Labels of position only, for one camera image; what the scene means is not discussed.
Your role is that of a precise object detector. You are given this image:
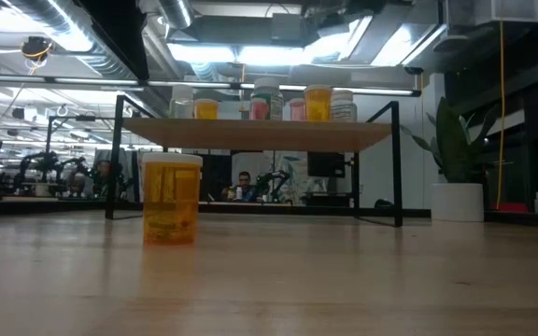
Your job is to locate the green label supplement bottle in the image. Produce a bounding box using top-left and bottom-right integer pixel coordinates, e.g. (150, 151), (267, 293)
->
(248, 76), (286, 122)

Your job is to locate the red flat object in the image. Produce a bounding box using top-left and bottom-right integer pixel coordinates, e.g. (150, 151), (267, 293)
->
(499, 202), (530, 214)

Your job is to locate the translucent white bottle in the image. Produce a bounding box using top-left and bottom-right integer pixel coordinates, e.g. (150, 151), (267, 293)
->
(170, 84), (195, 119)

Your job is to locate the silver ribbed air duct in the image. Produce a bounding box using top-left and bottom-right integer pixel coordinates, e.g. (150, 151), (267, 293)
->
(7, 0), (135, 81)

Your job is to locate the orange pill bottle white cap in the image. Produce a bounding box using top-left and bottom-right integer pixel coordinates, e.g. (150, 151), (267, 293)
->
(303, 84), (333, 123)
(141, 152), (205, 246)

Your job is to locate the long horizontal light bar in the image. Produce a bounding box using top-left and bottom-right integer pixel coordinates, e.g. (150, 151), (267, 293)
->
(0, 73), (423, 98)

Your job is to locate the white labelled supplement bottle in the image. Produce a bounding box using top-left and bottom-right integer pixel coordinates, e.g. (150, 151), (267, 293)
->
(331, 89), (359, 123)

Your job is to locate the white ceiling box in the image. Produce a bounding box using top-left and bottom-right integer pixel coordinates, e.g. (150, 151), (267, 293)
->
(446, 0), (538, 27)

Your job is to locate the wooden shelf with black frame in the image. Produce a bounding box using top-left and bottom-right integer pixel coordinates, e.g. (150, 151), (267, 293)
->
(105, 94), (404, 229)

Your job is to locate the black wall monitor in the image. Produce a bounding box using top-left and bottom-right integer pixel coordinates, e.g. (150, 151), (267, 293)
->
(306, 150), (347, 179)

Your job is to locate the black ceiling cable reel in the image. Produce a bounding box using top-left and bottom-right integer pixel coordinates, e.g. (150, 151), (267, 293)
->
(20, 35), (55, 64)

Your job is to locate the green leafy plant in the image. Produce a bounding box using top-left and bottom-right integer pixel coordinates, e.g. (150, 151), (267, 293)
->
(399, 96), (502, 186)

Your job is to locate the short orange pill bottle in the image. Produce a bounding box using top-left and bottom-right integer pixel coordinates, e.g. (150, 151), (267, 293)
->
(192, 98), (220, 120)

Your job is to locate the person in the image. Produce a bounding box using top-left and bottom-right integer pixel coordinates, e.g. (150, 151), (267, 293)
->
(224, 170), (258, 203)

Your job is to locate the white plant pot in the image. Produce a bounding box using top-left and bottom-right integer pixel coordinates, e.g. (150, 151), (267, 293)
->
(431, 182), (486, 223)

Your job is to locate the yellow hanging cable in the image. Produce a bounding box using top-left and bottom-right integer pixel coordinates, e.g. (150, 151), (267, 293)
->
(495, 21), (506, 210)

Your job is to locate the small pink bottle white cap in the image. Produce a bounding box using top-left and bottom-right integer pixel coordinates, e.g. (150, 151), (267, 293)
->
(288, 97), (307, 122)

